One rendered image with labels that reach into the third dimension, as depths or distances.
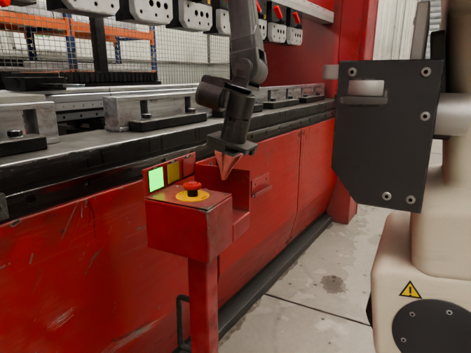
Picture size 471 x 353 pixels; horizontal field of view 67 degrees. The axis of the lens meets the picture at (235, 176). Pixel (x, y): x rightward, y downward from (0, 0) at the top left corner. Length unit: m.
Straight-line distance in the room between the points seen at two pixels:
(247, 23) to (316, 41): 1.79
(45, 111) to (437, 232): 0.80
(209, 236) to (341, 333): 1.05
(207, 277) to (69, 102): 0.72
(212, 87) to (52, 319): 0.61
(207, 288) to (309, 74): 1.92
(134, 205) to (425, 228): 0.70
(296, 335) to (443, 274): 1.18
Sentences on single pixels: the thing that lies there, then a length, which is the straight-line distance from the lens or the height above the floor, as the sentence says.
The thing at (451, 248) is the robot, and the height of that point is 0.84.
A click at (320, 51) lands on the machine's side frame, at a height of 1.17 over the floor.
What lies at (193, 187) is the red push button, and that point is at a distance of 0.74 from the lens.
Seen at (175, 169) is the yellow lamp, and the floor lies 0.81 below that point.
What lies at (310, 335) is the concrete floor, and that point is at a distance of 1.62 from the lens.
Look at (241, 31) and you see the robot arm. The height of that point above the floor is 1.11.
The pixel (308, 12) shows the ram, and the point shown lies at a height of 1.35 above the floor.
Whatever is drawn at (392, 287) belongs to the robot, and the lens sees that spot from 0.50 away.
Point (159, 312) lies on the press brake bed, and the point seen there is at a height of 0.34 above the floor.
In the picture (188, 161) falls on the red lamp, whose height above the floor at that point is 0.82.
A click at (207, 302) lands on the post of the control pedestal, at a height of 0.50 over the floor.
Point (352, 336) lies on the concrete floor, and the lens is 1.66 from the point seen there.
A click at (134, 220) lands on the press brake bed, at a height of 0.67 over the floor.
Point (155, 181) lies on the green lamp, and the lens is 0.79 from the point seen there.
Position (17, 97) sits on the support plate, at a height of 1.00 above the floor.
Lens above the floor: 1.03
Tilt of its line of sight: 16 degrees down
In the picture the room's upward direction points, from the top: straight up
